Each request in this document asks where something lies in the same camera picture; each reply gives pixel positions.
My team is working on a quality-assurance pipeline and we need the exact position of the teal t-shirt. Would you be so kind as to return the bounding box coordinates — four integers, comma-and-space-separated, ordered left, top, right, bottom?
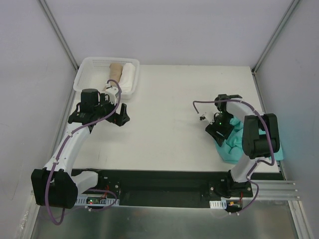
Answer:
215, 117, 285, 164

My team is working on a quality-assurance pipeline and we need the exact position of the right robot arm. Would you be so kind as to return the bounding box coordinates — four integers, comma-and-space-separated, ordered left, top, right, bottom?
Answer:
201, 94, 280, 198

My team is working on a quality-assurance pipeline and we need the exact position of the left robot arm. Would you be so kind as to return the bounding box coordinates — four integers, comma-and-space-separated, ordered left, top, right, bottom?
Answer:
31, 86, 130, 209

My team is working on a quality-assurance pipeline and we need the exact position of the white rolled t-shirt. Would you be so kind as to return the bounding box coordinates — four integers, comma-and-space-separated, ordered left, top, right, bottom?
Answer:
119, 63, 136, 93

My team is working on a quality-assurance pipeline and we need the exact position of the white plastic basket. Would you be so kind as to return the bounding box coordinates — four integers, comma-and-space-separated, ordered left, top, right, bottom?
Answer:
73, 57, 140, 100

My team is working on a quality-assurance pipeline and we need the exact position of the beige rolled t-shirt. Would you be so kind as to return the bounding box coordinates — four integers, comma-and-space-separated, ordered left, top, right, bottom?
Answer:
103, 63, 123, 91

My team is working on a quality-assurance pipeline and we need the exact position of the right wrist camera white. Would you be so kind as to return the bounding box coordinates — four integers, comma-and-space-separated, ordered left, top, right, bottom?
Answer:
199, 112, 215, 124

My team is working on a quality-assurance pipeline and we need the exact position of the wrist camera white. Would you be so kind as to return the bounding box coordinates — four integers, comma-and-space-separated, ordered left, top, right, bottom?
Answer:
105, 83, 119, 105
199, 112, 215, 124

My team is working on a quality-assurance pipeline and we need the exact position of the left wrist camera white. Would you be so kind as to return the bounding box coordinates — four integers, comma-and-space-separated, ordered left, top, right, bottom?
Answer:
105, 83, 119, 105

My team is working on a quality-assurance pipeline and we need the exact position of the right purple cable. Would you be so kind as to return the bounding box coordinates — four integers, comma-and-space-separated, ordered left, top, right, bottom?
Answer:
193, 99, 276, 216

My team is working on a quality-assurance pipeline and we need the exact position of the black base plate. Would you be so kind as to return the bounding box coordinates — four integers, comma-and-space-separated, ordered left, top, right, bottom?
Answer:
86, 169, 253, 208

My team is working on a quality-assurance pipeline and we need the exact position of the right white cable duct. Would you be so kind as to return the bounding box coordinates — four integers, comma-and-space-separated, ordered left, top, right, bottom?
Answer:
209, 200, 227, 210

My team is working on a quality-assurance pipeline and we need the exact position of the white cable duct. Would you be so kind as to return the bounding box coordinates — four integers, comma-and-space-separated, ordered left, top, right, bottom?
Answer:
209, 200, 227, 210
74, 196, 120, 207

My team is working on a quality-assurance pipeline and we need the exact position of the aluminium rail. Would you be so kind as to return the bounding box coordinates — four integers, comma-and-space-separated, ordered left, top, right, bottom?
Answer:
254, 180, 301, 201

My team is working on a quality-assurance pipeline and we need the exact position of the left white cable duct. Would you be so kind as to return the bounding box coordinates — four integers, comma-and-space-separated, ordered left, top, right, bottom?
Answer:
74, 196, 120, 207

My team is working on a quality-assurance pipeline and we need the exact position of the left aluminium frame post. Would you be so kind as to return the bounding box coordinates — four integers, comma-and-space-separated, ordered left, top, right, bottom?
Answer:
38, 0, 79, 71

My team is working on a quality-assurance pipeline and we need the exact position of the aluminium frame post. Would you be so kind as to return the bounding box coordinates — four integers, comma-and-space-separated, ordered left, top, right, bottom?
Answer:
38, 0, 79, 71
252, 0, 302, 76

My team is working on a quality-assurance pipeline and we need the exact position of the right aluminium frame post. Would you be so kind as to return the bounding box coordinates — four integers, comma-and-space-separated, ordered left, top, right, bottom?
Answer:
252, 0, 302, 76

